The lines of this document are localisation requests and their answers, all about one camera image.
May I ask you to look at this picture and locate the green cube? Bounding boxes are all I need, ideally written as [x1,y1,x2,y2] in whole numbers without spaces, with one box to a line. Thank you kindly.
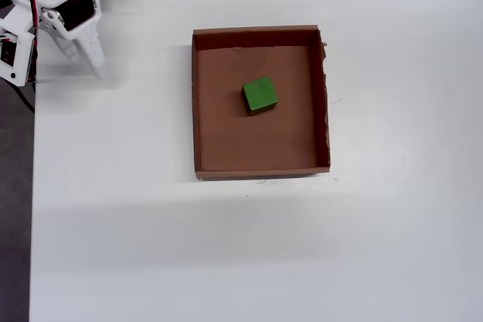
[241,75,280,118]

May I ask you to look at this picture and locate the brown cardboard box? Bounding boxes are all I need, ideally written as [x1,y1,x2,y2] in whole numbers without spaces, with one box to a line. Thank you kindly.
[191,24,332,181]

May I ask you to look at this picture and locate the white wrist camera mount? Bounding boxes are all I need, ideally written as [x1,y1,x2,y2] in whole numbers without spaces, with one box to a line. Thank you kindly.
[0,6,38,87]

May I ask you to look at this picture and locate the black camera cable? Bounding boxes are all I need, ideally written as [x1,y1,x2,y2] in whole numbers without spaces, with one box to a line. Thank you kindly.
[6,79,36,115]

